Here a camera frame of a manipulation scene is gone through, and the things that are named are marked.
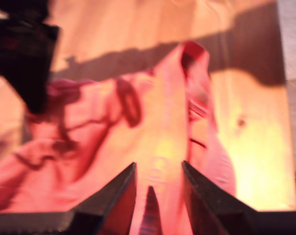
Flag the red underwear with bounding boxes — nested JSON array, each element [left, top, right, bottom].
[[0, 40, 239, 235]]

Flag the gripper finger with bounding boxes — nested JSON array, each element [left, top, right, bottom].
[[182, 160, 257, 235], [74, 163, 137, 235], [0, 22, 60, 115]]

